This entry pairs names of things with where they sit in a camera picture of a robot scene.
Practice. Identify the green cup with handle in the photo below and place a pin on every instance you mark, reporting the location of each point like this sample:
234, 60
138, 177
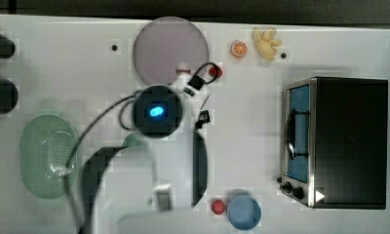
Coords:
134, 140

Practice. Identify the red strawberry toy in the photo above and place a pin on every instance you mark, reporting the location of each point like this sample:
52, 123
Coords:
215, 71

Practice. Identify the blue cup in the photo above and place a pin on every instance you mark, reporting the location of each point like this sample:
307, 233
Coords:
244, 212

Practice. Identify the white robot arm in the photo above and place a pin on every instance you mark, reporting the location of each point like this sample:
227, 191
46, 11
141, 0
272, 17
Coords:
164, 170

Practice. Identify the green perforated strainer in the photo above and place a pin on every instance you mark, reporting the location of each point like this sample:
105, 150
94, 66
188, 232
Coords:
47, 169

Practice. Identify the grey round plate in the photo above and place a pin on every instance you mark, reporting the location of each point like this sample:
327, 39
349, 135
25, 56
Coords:
165, 43

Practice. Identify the orange slice toy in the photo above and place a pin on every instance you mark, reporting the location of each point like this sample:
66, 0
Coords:
238, 49

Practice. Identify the black toaster oven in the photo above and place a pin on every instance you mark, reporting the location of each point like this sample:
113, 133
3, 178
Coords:
334, 143

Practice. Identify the red round fruit toy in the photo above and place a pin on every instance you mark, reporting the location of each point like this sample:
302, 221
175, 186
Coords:
218, 207

